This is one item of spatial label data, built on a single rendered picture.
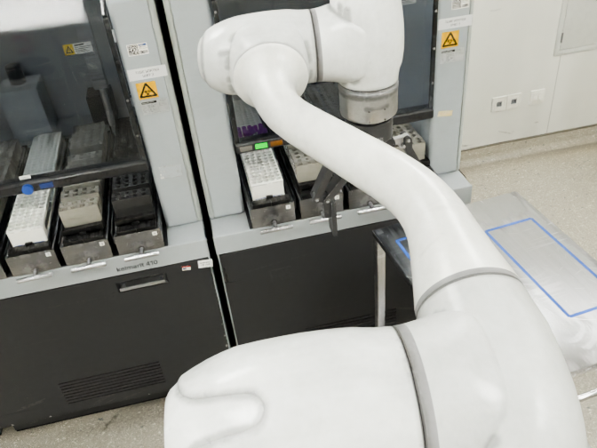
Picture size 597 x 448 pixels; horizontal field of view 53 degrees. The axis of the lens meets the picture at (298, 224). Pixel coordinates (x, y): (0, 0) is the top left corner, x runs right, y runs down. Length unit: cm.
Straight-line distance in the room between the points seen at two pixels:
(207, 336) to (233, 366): 165
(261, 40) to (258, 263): 120
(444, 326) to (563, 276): 111
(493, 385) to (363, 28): 54
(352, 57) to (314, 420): 55
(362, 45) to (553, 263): 92
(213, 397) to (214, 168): 140
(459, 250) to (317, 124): 25
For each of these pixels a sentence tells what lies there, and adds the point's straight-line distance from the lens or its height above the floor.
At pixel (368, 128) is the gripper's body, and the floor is 140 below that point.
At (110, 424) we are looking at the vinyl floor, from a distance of 242.
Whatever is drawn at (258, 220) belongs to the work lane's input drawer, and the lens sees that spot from 183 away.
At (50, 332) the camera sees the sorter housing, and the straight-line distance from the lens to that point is 208.
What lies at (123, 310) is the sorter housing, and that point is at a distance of 201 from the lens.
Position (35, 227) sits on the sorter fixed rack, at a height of 87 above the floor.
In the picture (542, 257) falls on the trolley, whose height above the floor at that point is 82.
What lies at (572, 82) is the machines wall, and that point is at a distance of 363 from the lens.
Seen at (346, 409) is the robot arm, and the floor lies 148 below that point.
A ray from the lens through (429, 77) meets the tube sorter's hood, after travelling 185.
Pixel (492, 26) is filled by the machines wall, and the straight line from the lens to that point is 324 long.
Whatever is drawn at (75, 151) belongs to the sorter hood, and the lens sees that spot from 178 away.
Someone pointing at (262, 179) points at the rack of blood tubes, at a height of 87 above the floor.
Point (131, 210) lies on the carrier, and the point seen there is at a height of 84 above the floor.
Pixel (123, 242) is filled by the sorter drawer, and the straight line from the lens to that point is 184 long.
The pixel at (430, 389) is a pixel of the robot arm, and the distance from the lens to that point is 45.
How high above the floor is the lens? 184
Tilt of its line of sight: 37 degrees down
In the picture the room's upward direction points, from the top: 6 degrees counter-clockwise
